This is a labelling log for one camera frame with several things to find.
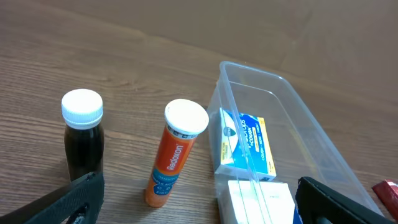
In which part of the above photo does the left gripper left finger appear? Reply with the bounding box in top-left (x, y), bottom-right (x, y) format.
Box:
top-left (1, 172), bottom-right (104, 224)

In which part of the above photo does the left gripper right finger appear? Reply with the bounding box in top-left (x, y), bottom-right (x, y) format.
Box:
top-left (295, 177), bottom-right (391, 224)

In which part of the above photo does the white medicine box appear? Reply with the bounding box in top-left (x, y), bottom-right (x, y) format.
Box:
top-left (218, 180), bottom-right (303, 224)

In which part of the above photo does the red medicine box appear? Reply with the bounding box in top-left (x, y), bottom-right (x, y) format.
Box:
top-left (372, 179), bottom-right (398, 220)

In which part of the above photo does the clear plastic container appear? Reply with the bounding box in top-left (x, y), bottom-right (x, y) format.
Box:
top-left (207, 62), bottom-right (383, 216)

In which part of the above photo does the blue yellow cough drops box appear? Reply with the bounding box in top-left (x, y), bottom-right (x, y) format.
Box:
top-left (215, 108), bottom-right (277, 181)

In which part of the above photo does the dark bottle white cap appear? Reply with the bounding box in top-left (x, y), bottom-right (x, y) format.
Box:
top-left (62, 88), bottom-right (104, 181)

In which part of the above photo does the orange Redoxon tube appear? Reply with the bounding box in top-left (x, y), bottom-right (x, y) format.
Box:
top-left (145, 99), bottom-right (209, 208)

